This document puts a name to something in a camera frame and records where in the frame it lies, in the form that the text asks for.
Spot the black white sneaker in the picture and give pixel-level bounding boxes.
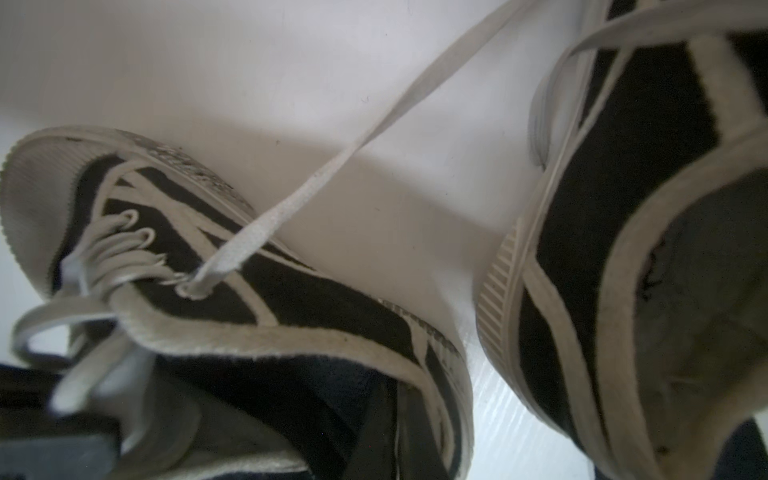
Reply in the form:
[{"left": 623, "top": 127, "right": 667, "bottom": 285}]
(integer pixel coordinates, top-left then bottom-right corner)
[
  {"left": 476, "top": 1, "right": 767, "bottom": 479},
  {"left": 1, "top": 1, "right": 526, "bottom": 479}
]

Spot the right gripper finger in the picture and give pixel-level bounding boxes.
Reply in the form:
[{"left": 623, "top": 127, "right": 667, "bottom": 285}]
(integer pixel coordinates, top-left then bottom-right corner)
[{"left": 1, "top": 365, "right": 120, "bottom": 480}]

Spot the black insole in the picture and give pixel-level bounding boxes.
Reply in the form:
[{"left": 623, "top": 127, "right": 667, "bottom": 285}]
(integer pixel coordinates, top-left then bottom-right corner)
[
  {"left": 155, "top": 353, "right": 457, "bottom": 480},
  {"left": 712, "top": 419, "right": 767, "bottom": 480}
]

